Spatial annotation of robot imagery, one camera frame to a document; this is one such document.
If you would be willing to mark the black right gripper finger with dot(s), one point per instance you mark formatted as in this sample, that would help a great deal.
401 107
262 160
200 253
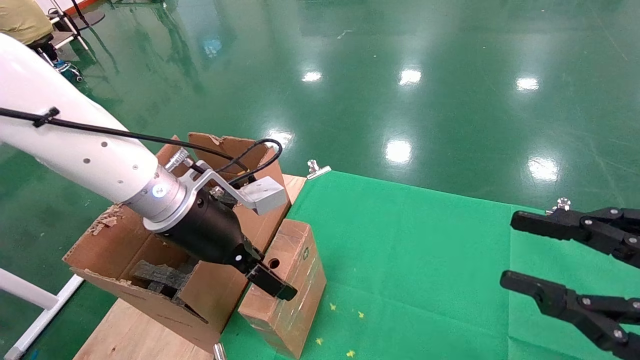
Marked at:
580 227
565 302

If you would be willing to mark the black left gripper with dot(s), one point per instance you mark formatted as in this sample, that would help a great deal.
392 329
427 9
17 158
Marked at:
210 235

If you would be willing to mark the small cardboard box with hole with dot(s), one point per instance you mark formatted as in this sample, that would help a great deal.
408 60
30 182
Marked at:
295 290

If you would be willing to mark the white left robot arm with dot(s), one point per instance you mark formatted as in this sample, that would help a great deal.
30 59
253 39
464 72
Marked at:
75 150

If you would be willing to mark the large open cardboard carton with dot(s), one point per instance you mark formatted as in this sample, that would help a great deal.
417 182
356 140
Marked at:
125 250

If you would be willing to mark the black foam pad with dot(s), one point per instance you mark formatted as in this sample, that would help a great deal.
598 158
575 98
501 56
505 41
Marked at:
160 275

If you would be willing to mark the green cloth mat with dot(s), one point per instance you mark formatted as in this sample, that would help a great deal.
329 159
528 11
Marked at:
425 280

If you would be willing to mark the black floor stand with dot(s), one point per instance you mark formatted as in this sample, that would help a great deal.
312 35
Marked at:
87 20

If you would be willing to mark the white desk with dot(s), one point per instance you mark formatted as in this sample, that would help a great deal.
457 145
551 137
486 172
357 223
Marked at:
67 30

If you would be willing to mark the black swivel stool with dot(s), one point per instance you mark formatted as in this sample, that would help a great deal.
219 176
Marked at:
42 44

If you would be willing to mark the person in yellow shirt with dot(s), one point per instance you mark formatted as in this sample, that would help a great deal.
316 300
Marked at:
22 20

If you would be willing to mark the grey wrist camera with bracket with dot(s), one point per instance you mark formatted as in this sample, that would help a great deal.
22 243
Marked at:
262 197

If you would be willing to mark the white tube frame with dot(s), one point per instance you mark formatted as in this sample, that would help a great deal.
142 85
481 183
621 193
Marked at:
40 310

